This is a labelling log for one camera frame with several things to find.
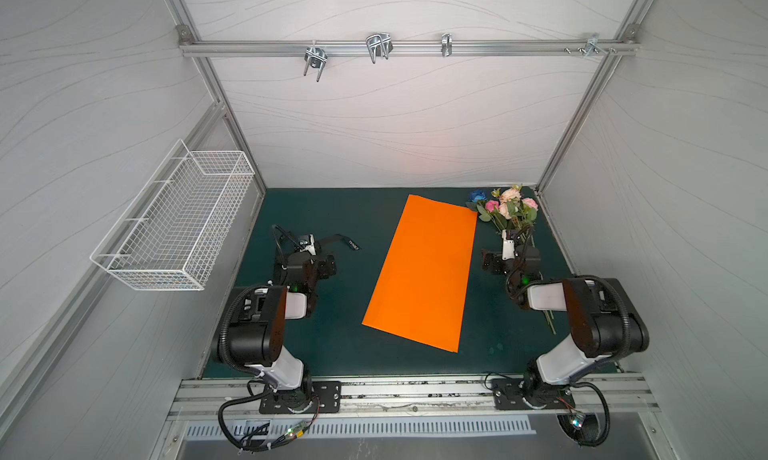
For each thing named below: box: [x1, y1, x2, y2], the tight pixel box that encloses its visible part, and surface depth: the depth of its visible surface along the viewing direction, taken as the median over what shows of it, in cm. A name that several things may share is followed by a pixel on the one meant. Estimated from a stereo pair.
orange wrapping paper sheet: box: [362, 194, 478, 353], surface depth 97 cm
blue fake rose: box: [468, 189, 488, 203], surface depth 116 cm
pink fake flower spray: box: [521, 198, 538, 246], surface depth 110 cm
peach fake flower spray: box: [491, 184, 524, 233], surface depth 112 cm
